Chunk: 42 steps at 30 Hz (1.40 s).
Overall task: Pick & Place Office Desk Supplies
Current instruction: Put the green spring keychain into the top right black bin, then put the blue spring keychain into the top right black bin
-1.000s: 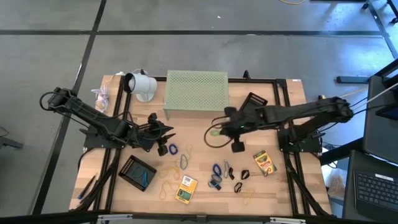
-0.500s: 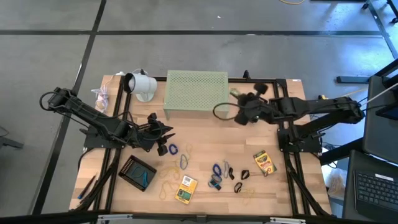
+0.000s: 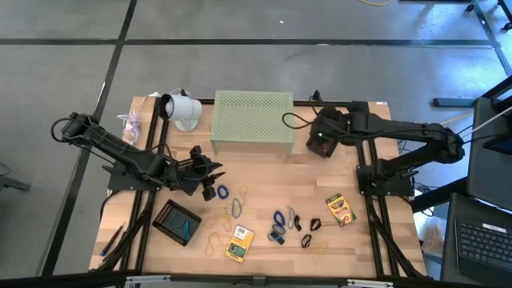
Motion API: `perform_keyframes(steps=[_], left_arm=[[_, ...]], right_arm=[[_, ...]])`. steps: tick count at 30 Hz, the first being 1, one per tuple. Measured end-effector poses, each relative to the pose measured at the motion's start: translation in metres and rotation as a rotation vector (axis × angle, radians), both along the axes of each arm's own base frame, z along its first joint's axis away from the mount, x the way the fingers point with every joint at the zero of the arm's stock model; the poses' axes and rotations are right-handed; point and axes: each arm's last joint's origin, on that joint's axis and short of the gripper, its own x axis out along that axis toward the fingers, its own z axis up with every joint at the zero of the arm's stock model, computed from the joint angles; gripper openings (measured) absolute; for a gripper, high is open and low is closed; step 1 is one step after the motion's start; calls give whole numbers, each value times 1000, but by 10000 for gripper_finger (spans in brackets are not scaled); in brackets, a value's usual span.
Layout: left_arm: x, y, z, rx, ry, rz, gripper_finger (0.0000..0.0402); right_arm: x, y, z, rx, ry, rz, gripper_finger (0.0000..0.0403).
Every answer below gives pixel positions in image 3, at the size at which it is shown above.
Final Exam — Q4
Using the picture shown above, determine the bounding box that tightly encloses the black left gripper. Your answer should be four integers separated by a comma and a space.
174, 146, 226, 193

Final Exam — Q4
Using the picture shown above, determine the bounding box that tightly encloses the red coil wrist band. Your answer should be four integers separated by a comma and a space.
315, 140, 334, 156

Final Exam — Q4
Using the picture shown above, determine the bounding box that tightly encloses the green perforated metal shelf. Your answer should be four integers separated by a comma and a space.
210, 90, 296, 158

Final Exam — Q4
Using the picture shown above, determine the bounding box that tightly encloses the yellow crayon box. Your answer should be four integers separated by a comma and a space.
224, 224, 256, 264
325, 192, 358, 228

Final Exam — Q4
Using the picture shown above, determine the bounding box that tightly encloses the black desk leg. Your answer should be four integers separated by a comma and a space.
431, 75, 512, 109

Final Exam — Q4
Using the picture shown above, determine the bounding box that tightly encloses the white spot lamp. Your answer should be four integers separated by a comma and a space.
158, 92, 204, 133

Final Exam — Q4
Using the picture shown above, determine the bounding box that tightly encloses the dark pen blue tip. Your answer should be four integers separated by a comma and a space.
98, 222, 126, 258

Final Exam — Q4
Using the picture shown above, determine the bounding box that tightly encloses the clear bag of rubber bands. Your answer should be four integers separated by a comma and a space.
420, 222, 446, 255

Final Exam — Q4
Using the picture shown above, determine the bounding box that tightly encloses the black monitor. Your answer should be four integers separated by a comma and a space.
465, 95, 512, 212

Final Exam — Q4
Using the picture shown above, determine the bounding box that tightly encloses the black laptop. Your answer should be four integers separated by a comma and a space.
439, 192, 512, 287

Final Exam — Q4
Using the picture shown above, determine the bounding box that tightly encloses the grey chair leg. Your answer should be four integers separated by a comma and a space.
0, 161, 32, 194

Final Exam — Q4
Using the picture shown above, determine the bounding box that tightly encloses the black aluminium table frame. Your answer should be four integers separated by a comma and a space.
90, 98, 431, 281

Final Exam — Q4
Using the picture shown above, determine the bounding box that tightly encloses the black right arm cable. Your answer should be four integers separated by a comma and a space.
281, 111, 321, 131

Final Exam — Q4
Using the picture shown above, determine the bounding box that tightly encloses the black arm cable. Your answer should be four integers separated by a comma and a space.
281, 111, 321, 131
50, 117, 83, 144

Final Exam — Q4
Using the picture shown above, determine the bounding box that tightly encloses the black camera crossbar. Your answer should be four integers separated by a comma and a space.
0, 270, 512, 288

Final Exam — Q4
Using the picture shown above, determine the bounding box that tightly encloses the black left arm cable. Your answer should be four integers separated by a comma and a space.
50, 117, 83, 144

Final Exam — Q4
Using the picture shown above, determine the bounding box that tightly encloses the black desk frame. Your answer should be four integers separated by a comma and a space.
466, 0, 512, 77

